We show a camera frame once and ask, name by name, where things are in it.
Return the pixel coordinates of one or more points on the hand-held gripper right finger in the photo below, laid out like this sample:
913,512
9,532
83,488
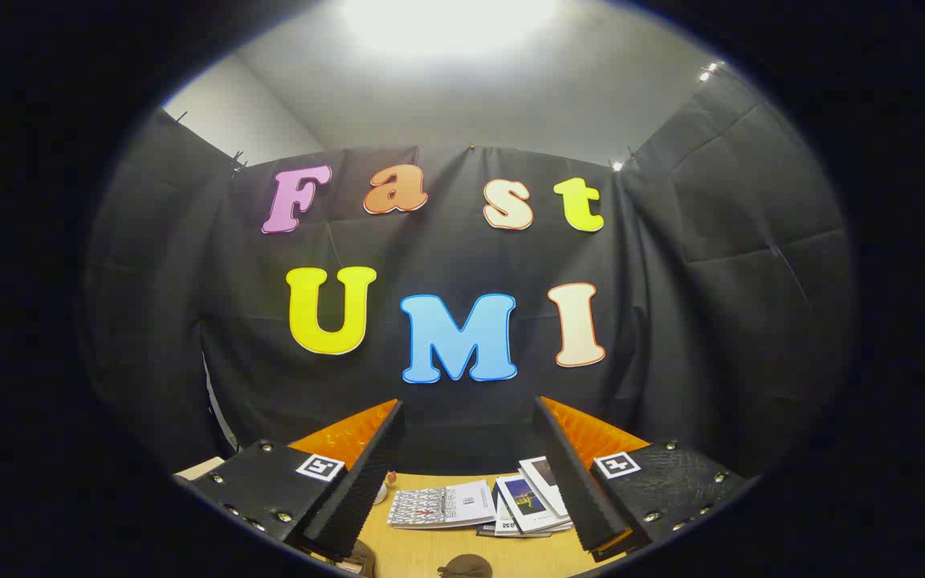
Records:
579,482

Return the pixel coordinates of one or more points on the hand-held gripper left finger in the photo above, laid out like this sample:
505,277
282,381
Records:
366,482

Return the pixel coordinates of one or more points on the white book with dark picture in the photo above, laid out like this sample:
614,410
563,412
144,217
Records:
543,478

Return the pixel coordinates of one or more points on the white book with blue picture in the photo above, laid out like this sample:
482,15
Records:
523,502

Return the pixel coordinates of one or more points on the grey patterned book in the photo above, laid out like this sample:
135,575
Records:
438,507

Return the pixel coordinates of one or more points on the dark thin book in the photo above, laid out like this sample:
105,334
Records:
488,531

